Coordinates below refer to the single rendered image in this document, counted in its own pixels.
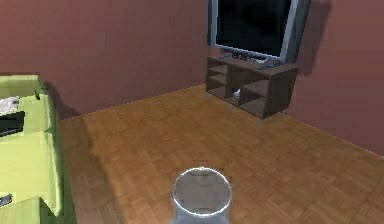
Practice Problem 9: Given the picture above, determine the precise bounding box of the green sofa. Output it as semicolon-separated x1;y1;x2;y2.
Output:
0;74;78;224

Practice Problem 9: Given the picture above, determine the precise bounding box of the dark brown shelf unit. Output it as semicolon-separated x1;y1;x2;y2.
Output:
205;54;299;127

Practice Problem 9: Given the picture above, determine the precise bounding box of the grey round bin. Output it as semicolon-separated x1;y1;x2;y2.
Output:
169;166;234;224

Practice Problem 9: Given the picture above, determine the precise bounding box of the black television set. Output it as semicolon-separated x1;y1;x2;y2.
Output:
208;0;313;64

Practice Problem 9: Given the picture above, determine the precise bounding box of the black laptop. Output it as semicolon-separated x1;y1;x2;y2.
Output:
0;110;27;138

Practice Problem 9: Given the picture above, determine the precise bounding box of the small grey flat object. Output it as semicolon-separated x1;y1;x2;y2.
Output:
0;192;14;208

